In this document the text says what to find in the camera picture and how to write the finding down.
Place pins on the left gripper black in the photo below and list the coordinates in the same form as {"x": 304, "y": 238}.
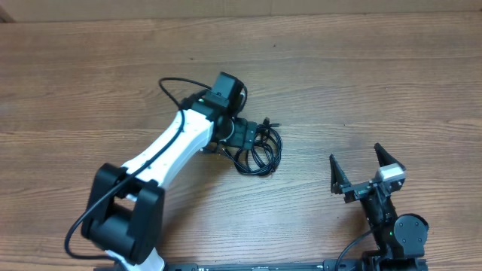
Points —
{"x": 239, "y": 138}

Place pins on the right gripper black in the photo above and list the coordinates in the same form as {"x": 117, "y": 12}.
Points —
{"x": 340, "y": 184}

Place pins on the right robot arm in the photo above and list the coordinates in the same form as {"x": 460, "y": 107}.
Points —
{"x": 400, "y": 239}

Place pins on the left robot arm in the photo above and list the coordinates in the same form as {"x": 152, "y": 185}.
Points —
{"x": 124, "y": 213}

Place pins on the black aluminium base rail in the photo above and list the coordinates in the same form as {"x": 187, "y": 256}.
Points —
{"x": 326, "y": 265}

